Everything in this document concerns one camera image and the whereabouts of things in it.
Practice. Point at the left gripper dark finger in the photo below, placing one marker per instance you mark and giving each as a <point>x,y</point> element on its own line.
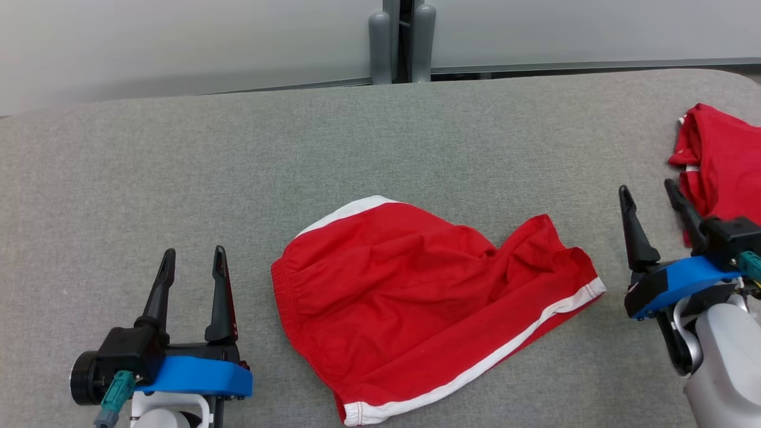
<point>222,309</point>
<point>159,297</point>

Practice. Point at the red shorts with white trim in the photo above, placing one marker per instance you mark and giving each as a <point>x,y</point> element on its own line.
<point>404,297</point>

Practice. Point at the red white basketball jersey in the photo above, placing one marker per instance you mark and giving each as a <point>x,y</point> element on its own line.
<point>725,154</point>

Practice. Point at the grey rounded partition post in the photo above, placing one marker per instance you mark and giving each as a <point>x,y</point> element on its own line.
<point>380,53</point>
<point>423,47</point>

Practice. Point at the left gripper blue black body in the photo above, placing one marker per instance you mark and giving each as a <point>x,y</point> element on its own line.
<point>202,374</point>

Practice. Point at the grey partition frame with gap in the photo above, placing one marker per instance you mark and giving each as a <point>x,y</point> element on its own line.
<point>406,35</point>

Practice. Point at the grey partition base rail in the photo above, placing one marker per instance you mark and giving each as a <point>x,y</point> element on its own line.
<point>297,86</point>
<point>594,64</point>

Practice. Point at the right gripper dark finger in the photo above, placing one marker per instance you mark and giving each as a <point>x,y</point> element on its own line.
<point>689,220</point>
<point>639,244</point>

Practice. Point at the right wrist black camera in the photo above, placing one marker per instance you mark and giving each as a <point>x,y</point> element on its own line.
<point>731,238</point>

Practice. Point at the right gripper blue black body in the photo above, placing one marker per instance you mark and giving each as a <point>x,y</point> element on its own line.
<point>678,282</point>

